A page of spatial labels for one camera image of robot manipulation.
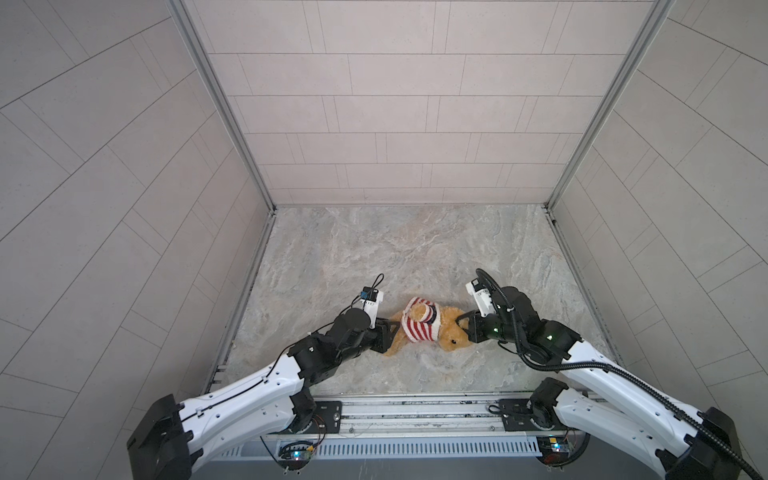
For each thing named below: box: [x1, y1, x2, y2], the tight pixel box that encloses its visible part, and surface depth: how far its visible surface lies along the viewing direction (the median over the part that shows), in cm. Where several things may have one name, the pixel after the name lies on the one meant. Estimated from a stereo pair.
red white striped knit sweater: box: [402, 297, 441, 343], surface depth 77 cm
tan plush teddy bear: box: [384, 303, 473, 357], surface depth 76 cm
